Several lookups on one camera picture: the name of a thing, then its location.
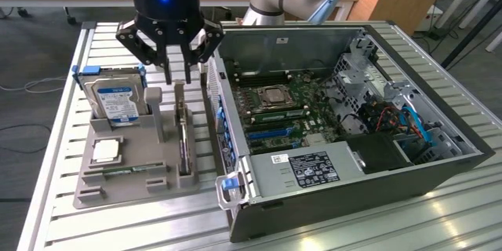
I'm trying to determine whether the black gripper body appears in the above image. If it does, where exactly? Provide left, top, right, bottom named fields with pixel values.
left=126, top=0, right=206, bottom=48

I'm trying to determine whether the dark graphics card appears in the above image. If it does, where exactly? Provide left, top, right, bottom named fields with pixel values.
left=173, top=79, right=194, bottom=175

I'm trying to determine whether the hard disk with blue caddy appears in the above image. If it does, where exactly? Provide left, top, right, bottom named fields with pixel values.
left=73, top=63, right=148, bottom=128

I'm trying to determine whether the metal CPU socket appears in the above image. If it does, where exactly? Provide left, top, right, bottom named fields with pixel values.
left=257, top=85, right=296, bottom=108

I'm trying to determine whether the blue expansion slot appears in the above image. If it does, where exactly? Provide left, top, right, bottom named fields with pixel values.
left=246, top=127, right=296, bottom=140

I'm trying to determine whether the green motherboard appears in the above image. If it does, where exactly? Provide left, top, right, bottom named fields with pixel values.
left=232, top=68, right=354, bottom=155

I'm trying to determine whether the grey parts rack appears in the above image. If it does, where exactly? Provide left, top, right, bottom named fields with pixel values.
left=74, top=86, right=201, bottom=209

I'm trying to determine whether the silver CPU chip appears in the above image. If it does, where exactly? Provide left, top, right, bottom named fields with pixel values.
left=93, top=139, right=121, bottom=162

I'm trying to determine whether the black expansion slot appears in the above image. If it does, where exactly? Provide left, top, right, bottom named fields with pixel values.
left=250, top=140, right=304, bottom=149

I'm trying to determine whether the large metal disk bay cage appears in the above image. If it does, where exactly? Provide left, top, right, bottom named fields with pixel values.
left=333, top=52, right=393, bottom=111

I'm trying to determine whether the grey power supply unit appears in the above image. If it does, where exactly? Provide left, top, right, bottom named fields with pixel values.
left=249, top=142, right=365, bottom=199

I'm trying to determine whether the blue case latch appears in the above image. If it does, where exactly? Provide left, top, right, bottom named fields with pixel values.
left=222, top=174, right=240, bottom=190

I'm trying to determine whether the white device red mark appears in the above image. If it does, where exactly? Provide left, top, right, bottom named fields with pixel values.
left=416, top=5, right=445, bottom=33

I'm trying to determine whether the black open PC case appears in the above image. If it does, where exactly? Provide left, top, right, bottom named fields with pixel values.
left=200, top=21, right=496, bottom=243

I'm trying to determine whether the black slanted pole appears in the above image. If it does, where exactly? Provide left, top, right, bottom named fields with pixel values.
left=441, top=0, right=502, bottom=68

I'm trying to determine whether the small metal disk bay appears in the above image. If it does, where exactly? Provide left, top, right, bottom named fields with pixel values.
left=395, top=127, right=467, bottom=166

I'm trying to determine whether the white floor cable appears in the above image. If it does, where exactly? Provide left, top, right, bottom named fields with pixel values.
left=0, top=76, right=69, bottom=93

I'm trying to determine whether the black floor cable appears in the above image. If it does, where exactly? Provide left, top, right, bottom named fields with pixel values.
left=0, top=124, right=53, bottom=152

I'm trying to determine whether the orange wire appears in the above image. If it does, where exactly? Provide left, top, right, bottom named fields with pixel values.
left=376, top=106, right=413, bottom=134

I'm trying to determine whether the blue wire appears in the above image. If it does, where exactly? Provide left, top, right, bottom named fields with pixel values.
left=403, top=105, right=433, bottom=146

